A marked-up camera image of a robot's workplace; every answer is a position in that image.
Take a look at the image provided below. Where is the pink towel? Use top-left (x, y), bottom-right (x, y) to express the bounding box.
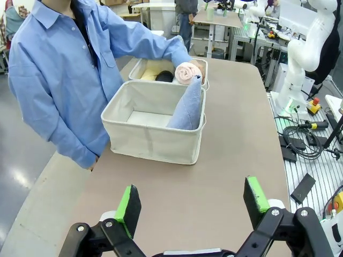
top-left (174, 62), bottom-right (203, 86)

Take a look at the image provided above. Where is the black office chair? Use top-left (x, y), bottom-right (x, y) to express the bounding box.
top-left (312, 14), bottom-right (343, 85)

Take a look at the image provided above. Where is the blue cone towel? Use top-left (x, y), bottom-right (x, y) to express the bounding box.
top-left (166, 75), bottom-right (203, 131)

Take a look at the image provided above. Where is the person's left hand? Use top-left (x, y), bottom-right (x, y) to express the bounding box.
top-left (190, 59), bottom-right (207, 85)

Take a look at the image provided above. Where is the person in blue shirt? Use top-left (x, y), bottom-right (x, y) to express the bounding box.
top-left (8, 0), bottom-right (193, 170)

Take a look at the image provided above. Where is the orange emergency stop box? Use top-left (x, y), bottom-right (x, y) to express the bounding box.
top-left (327, 190), bottom-right (343, 215)

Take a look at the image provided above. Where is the bystander in grey jacket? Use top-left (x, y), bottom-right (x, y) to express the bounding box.
top-left (174, 0), bottom-right (199, 54)

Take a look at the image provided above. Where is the red emergency stop button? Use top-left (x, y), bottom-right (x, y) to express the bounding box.
top-left (306, 97), bottom-right (323, 115)

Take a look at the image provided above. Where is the left gripper black green-tipped left finger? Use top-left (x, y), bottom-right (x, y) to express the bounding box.
top-left (58, 184), bottom-right (147, 257)

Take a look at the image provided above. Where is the black flat box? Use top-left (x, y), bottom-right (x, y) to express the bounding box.
top-left (289, 172), bottom-right (317, 205)
top-left (280, 146), bottom-right (298, 163)
top-left (278, 135), bottom-right (307, 151)

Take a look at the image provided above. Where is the aluminium frame workbench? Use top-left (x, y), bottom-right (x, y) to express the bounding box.
top-left (229, 22), bottom-right (286, 69)

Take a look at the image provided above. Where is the white background counter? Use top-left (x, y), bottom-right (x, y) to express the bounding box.
top-left (132, 2), bottom-right (178, 32)

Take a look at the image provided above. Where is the tan background table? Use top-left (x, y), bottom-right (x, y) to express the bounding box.
top-left (192, 9), bottom-right (244, 59)

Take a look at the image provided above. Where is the yellow rolled towel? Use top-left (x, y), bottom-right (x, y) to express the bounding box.
top-left (140, 67), bottom-right (172, 82)

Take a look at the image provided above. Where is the person's right forearm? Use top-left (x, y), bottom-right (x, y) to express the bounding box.
top-left (47, 101), bottom-right (102, 170)

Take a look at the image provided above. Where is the coiled black cable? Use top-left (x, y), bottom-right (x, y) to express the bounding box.
top-left (282, 125), bottom-right (324, 161)

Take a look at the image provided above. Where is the black stand pole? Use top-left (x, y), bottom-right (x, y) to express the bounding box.
top-left (322, 107), bottom-right (343, 151)

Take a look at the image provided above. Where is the dark grey towel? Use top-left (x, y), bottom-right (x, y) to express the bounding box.
top-left (155, 70), bottom-right (175, 83)

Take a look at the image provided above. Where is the person's left forearm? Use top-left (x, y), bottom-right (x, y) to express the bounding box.
top-left (131, 22), bottom-right (193, 68)

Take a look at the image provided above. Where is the left gripper black green-tipped right finger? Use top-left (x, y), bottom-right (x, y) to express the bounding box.
top-left (235, 176), bottom-right (334, 257)

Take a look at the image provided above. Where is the black yellow handheld switch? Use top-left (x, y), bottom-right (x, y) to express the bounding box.
top-left (302, 119), bottom-right (330, 131)

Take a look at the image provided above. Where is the cream fabric storage box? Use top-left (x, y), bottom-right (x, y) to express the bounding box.
top-left (100, 80), bottom-right (207, 165)
top-left (128, 57), bottom-right (210, 89)

